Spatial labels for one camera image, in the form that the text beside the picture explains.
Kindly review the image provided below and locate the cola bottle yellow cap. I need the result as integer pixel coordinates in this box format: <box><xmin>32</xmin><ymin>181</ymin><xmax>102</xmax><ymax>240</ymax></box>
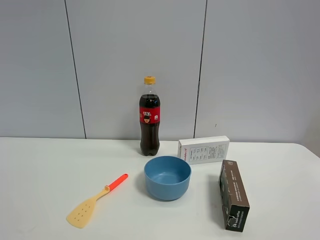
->
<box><xmin>139</xmin><ymin>76</ymin><xmax>161</xmax><ymax>156</ymax></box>

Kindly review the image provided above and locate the blue bowl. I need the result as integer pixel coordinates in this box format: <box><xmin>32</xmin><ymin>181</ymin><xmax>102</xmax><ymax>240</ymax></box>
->
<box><xmin>144</xmin><ymin>156</ymin><xmax>192</xmax><ymax>201</ymax></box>

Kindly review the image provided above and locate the white carton box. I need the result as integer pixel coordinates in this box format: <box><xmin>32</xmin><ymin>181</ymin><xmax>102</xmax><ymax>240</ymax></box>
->
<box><xmin>177</xmin><ymin>136</ymin><xmax>230</xmax><ymax>165</ymax></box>

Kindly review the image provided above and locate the dark brown coffee box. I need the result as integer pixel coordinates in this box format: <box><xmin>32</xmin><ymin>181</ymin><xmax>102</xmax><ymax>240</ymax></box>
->
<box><xmin>219</xmin><ymin>160</ymin><xmax>250</xmax><ymax>233</ymax></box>

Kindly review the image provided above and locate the yellow spatula orange handle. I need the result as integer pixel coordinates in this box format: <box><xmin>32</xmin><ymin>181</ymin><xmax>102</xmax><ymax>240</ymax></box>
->
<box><xmin>66</xmin><ymin>173</ymin><xmax>129</xmax><ymax>229</ymax></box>

